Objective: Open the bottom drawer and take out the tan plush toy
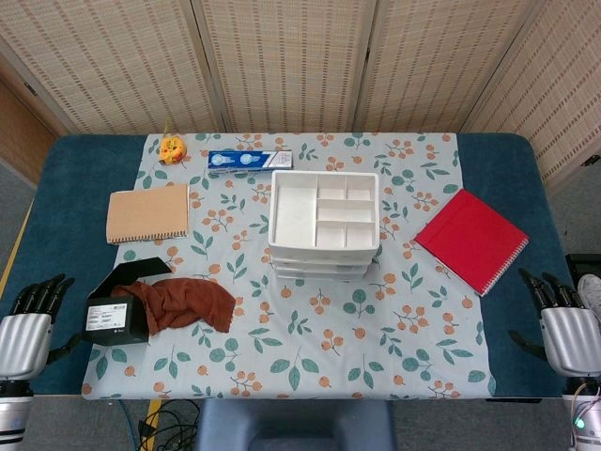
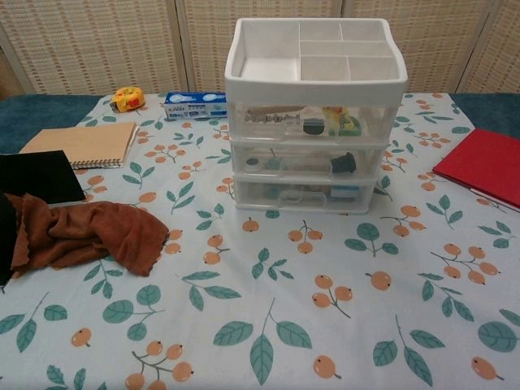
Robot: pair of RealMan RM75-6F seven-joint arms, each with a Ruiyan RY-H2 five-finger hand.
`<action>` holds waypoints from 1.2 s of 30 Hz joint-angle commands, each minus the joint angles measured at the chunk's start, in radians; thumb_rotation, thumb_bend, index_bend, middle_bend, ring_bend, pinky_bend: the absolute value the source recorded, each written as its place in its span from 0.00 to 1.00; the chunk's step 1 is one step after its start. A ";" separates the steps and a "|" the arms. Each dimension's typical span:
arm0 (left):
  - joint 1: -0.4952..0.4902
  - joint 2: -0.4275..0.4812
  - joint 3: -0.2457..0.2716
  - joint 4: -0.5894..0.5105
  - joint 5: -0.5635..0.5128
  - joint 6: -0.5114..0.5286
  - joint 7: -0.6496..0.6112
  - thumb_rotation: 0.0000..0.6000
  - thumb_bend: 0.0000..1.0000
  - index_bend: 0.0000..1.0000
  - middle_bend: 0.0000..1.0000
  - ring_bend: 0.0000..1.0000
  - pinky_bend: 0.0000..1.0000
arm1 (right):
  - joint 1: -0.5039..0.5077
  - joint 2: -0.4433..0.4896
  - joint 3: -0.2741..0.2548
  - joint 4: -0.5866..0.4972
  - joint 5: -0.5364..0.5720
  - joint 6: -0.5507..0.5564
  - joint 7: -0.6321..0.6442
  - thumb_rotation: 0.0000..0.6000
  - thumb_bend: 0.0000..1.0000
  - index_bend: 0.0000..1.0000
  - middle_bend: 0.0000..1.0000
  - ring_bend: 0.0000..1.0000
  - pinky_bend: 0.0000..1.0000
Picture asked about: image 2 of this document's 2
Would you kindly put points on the clear plastic drawer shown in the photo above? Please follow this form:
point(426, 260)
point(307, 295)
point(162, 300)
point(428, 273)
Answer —
point(301, 199)

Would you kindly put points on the clear drawer with black cap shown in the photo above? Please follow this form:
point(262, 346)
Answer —
point(292, 164)

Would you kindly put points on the clear drawer with wooden tool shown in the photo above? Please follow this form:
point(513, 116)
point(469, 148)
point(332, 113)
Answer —
point(264, 131)

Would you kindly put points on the white plastic drawer organizer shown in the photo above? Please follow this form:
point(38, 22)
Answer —
point(317, 87)

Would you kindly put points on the small black white disc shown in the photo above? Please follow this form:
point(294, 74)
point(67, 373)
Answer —
point(254, 164)

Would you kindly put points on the wooden tool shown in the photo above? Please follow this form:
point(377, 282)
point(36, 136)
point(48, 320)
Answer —
point(272, 115)

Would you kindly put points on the blue white sponge block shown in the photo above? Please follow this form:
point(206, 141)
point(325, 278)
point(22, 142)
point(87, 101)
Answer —
point(344, 193)

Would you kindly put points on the black round container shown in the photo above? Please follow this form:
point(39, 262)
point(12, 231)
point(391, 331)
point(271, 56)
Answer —
point(313, 128)

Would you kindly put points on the black cap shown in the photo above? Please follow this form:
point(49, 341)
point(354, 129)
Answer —
point(344, 163)

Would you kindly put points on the floral fruit print tablecloth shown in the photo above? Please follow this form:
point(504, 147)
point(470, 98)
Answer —
point(284, 304)

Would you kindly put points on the yellow green packet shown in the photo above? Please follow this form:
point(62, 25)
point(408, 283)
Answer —
point(345, 122)

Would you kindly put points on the blue toothpaste box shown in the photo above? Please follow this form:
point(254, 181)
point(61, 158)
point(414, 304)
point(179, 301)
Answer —
point(195, 101)

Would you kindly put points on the brown cloth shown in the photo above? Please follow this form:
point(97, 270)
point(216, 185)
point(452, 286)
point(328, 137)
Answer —
point(101, 227)

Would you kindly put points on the yellow tape measure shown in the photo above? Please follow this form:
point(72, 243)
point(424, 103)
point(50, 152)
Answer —
point(129, 99)

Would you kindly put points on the kraft spiral notebook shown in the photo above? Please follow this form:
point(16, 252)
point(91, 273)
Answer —
point(89, 142)

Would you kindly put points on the woven folding screen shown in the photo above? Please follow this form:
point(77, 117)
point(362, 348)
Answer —
point(101, 40)

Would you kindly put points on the black cardboard box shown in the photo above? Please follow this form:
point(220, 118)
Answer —
point(36, 174)

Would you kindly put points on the red spiral notebook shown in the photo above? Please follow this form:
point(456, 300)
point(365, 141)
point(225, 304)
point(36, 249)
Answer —
point(483, 162)

